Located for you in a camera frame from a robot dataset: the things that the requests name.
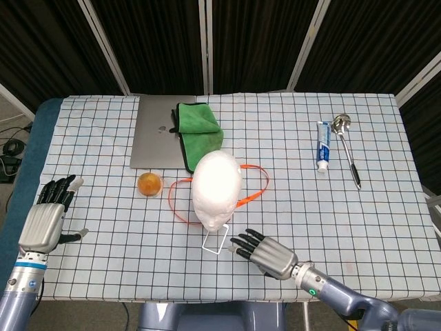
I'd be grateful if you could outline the checkered light blue tablecloth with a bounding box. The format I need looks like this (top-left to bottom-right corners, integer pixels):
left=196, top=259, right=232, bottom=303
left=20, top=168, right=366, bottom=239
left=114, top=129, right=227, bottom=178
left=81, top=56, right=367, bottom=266
left=5, top=92, right=441, bottom=304

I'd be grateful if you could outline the black power adapter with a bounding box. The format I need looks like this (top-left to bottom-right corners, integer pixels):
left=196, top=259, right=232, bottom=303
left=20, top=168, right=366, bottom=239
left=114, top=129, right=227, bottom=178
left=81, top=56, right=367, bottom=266
left=0, top=154, right=22, bottom=183

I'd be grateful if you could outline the blue table pad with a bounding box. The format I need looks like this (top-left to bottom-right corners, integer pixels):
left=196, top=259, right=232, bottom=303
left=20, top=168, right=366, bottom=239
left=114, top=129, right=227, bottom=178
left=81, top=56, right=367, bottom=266
left=0, top=97, right=65, bottom=277

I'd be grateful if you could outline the orange ball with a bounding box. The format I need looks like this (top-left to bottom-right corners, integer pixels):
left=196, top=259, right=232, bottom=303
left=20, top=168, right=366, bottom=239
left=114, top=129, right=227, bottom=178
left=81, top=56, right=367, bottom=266
left=136, top=172, right=164, bottom=197

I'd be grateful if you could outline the white badge holder frame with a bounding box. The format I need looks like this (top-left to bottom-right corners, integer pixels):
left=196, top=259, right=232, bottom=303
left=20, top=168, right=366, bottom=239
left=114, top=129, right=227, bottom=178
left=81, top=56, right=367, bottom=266
left=201, top=223, right=231, bottom=255

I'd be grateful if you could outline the grey laptop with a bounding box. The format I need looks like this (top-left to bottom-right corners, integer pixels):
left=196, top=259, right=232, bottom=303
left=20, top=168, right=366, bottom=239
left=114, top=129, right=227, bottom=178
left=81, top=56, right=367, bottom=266
left=130, top=94, right=197, bottom=170

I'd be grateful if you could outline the white foam mannequin head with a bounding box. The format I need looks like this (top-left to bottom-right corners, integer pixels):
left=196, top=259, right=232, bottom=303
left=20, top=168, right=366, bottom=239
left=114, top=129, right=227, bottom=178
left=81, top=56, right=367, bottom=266
left=192, top=150, right=242, bottom=232

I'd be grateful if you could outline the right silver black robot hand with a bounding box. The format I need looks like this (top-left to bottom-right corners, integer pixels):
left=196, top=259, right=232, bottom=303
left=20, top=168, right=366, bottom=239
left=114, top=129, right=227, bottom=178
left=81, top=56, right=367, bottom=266
left=229, top=228, right=299, bottom=280

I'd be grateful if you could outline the orange lanyard strap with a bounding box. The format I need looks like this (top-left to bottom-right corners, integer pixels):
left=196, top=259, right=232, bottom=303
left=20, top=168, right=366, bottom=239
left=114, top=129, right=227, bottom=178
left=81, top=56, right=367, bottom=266
left=167, top=164, right=270, bottom=225

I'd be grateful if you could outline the metal ladle black handle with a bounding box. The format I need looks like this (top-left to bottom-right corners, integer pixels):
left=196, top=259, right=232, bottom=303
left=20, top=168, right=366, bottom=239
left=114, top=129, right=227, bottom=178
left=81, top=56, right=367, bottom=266
left=330, top=113, right=362, bottom=190

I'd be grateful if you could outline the black coiled cable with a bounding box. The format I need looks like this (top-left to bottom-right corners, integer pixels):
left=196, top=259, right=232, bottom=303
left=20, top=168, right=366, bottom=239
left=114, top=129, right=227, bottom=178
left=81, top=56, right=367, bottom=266
left=2, top=137, right=25, bottom=157

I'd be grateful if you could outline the green microfiber cloth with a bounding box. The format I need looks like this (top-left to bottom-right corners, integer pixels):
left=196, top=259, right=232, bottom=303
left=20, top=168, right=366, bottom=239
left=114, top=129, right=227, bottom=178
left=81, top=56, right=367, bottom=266
left=171, top=102, right=225, bottom=174

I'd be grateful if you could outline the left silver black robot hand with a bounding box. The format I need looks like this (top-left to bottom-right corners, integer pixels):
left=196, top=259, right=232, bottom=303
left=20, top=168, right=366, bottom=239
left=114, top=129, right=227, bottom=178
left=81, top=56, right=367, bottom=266
left=17, top=174, right=90, bottom=254

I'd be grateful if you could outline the grey-blue robot torso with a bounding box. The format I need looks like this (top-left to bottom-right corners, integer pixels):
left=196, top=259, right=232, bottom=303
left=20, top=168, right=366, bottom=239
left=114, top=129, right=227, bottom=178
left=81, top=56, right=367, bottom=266
left=137, top=301, right=287, bottom=331

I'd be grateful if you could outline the blue white toothpaste tube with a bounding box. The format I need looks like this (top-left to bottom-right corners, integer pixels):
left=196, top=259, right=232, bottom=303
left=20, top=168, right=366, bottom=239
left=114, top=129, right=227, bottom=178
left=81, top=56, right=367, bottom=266
left=316, top=121, right=334, bottom=173

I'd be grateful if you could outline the black folding screen white frame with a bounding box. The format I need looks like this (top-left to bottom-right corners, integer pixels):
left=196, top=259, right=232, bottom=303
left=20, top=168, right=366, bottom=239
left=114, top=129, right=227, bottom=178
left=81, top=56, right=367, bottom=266
left=0, top=0, right=441, bottom=194

